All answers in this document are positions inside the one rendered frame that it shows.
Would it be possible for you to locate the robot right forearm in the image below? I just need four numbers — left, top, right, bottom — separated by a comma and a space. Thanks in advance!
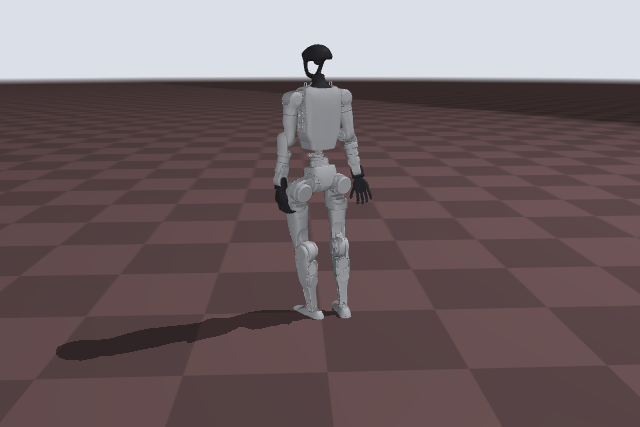
344, 133, 361, 176

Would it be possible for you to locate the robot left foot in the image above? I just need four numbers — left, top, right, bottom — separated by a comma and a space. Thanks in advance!
293, 305, 324, 320

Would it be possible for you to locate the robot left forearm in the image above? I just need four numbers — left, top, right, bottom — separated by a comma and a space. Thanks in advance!
273, 133, 292, 187

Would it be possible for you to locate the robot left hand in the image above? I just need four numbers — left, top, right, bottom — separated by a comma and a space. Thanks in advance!
274, 177, 296, 214

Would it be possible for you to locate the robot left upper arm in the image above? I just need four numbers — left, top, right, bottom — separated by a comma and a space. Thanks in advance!
280, 90, 305, 148

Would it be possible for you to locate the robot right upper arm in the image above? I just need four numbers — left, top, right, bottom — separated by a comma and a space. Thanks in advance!
338, 88, 354, 142

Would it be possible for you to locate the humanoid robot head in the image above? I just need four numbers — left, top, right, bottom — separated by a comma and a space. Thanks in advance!
302, 44, 332, 88

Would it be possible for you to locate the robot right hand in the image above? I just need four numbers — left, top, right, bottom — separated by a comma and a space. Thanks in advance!
350, 165, 372, 204

